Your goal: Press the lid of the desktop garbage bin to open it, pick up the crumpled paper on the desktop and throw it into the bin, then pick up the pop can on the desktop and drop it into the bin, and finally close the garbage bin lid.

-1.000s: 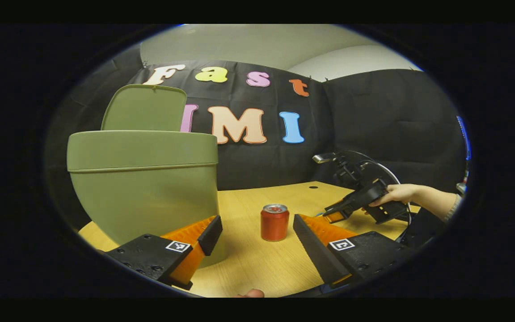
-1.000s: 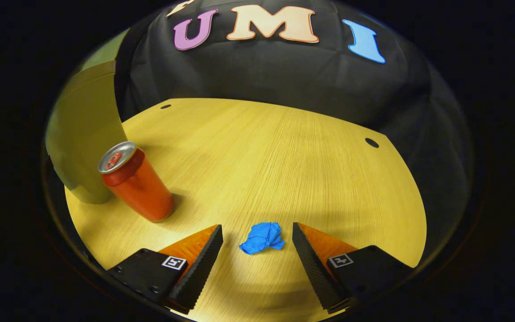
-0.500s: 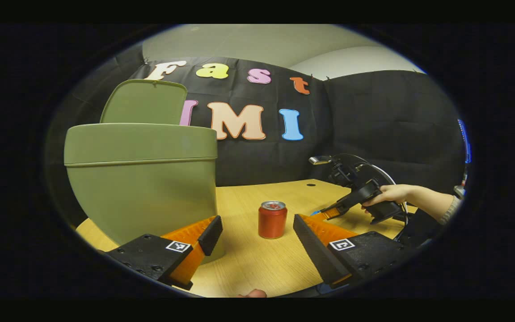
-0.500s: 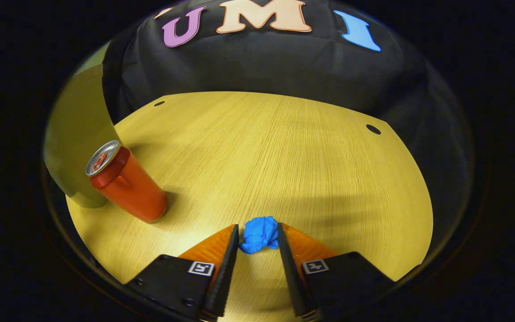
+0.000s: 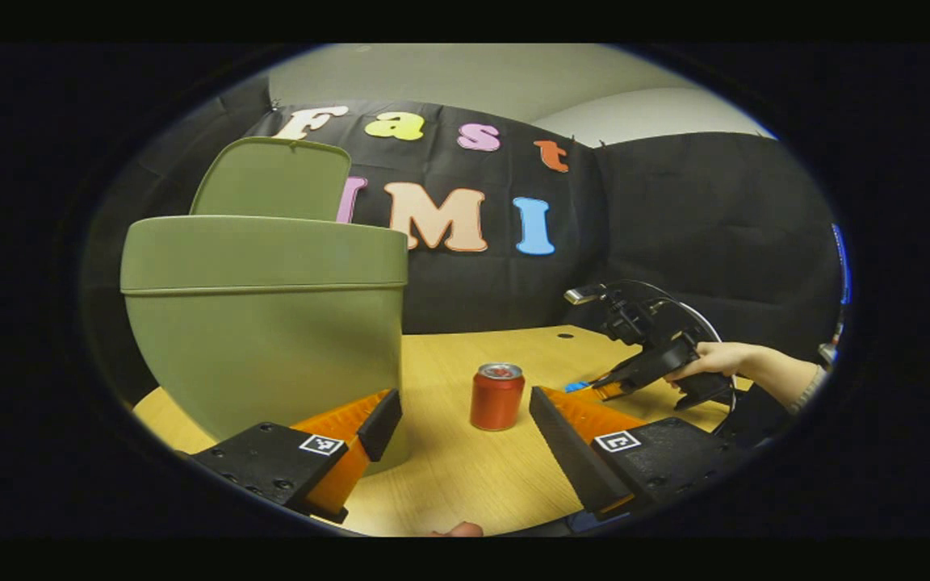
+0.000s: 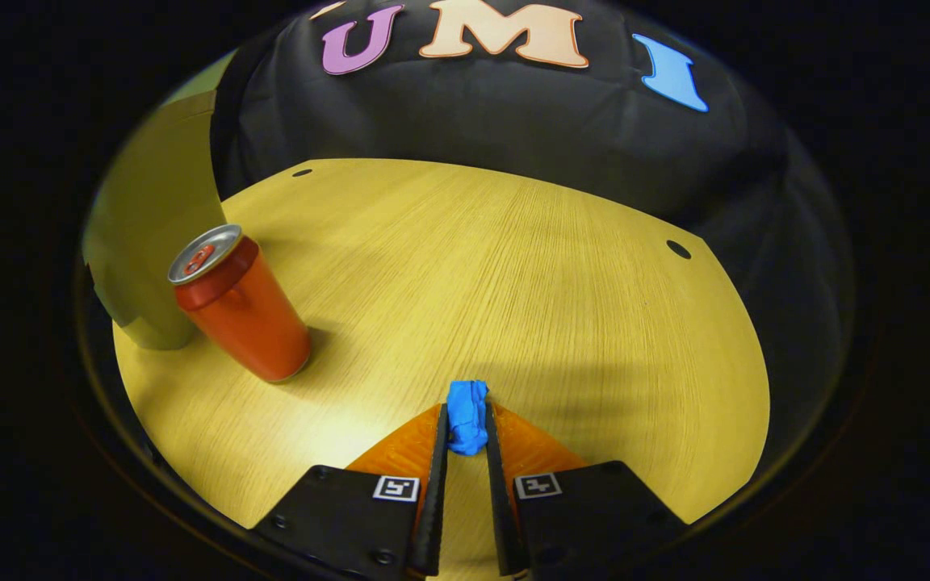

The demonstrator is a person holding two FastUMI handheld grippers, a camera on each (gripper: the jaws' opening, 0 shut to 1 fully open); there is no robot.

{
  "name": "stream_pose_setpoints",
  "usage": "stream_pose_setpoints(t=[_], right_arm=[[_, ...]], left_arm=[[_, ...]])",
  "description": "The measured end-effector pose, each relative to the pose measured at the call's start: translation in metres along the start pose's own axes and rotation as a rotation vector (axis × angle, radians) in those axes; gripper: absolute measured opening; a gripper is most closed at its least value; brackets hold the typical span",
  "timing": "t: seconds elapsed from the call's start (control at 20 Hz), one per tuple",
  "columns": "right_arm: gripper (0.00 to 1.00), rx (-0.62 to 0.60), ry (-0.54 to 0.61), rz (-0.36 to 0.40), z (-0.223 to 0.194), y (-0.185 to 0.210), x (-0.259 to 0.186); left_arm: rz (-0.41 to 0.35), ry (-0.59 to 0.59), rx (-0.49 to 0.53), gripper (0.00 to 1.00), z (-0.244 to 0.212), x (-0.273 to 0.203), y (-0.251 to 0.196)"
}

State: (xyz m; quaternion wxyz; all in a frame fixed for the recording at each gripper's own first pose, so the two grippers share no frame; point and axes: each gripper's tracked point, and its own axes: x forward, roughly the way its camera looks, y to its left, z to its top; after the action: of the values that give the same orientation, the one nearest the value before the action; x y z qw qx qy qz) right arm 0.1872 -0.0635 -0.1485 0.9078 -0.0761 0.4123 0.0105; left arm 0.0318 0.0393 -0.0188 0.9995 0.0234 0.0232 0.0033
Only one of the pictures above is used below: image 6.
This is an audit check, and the green desktop garbage bin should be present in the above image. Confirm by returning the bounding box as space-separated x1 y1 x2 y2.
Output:
82 90 228 352

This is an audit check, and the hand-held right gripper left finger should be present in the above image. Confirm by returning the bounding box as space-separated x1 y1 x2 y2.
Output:
251 403 450 580

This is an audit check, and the red pop can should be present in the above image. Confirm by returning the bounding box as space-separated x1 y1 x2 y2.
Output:
168 224 311 384

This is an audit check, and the black backdrop cloth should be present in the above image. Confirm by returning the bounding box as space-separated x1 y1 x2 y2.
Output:
166 0 857 501

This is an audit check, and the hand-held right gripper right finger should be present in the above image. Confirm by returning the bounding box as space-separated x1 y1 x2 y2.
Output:
485 402 688 578

